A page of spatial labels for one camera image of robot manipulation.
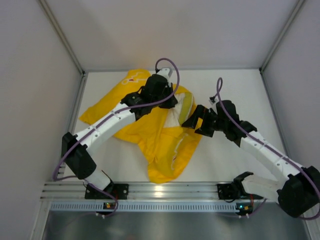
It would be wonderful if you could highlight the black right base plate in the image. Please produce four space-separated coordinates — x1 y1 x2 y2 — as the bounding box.
216 183 238 203

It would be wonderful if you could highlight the left aluminium frame post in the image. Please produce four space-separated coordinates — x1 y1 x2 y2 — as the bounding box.
37 0 87 76

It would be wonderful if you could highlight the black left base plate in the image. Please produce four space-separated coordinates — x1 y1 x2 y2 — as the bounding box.
84 183 129 200

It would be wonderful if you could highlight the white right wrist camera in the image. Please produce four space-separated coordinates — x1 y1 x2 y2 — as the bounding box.
209 96 218 105

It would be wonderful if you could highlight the aluminium mounting rail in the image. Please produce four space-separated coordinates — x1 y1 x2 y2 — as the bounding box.
39 181 312 201

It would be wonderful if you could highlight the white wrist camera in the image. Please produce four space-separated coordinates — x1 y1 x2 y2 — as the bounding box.
209 96 218 105
156 67 173 81

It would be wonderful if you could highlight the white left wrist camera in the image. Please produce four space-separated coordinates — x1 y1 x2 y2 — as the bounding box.
156 67 173 81

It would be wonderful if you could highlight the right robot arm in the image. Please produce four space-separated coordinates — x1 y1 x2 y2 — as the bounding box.
182 100 320 218

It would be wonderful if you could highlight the aluminium frame post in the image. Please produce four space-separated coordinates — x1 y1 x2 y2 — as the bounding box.
37 0 87 76
258 0 308 73

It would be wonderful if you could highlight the yellow Pikachu pillowcase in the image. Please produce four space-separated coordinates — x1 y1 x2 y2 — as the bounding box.
79 69 202 184

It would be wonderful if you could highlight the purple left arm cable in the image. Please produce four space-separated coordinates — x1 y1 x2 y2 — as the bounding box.
51 57 180 218

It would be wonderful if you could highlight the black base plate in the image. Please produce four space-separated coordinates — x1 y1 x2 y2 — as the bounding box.
84 183 129 200
216 183 238 203

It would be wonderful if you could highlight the white pillow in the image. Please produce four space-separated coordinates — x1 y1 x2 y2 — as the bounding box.
163 92 194 128

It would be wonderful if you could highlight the right aluminium frame post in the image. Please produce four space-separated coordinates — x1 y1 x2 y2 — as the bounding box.
258 0 308 73

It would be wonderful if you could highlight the white slotted cable duct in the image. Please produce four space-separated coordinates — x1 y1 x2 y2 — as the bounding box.
50 201 242 213

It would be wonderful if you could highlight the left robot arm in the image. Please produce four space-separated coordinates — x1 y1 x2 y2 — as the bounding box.
61 68 177 192

